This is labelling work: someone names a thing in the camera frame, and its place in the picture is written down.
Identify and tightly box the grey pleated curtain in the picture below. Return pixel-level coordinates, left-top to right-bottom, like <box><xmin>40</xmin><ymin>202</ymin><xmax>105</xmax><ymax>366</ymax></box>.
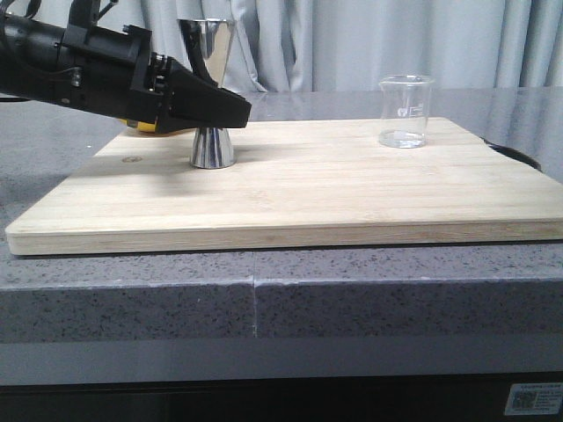
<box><xmin>0</xmin><ymin>0</ymin><xmax>563</xmax><ymax>94</ymax></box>

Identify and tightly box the light wooden cutting board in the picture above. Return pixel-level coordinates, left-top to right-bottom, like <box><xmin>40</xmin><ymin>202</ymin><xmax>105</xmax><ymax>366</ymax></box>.
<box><xmin>5</xmin><ymin>118</ymin><xmax>562</xmax><ymax>255</ymax></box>

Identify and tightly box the steel double jigger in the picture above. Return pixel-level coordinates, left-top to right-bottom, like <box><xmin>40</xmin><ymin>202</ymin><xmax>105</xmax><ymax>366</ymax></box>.
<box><xmin>191</xmin><ymin>18</ymin><xmax>236</xmax><ymax>170</ymax></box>

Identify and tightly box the clear glass beaker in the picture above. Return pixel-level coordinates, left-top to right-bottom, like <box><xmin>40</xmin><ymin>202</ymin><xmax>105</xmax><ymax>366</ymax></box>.
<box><xmin>378</xmin><ymin>75</ymin><xmax>434</xmax><ymax>149</ymax></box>

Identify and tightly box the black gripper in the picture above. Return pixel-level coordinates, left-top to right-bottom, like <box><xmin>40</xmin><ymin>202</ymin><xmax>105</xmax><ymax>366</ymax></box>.
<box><xmin>61</xmin><ymin>19</ymin><xmax>252</xmax><ymax>132</ymax></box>

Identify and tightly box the white QR code label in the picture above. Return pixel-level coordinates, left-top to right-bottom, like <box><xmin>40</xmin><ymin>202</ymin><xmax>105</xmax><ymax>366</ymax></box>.
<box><xmin>504</xmin><ymin>382</ymin><xmax>562</xmax><ymax>416</ymax></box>

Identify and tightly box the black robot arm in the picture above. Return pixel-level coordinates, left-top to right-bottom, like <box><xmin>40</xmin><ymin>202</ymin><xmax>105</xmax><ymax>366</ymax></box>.
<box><xmin>1</xmin><ymin>1</ymin><xmax>251</xmax><ymax>134</ymax></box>

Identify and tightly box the yellow lemon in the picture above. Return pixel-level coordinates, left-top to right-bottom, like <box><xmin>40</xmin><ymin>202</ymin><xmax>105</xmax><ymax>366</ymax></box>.
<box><xmin>125</xmin><ymin>119</ymin><xmax>194</xmax><ymax>135</ymax></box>

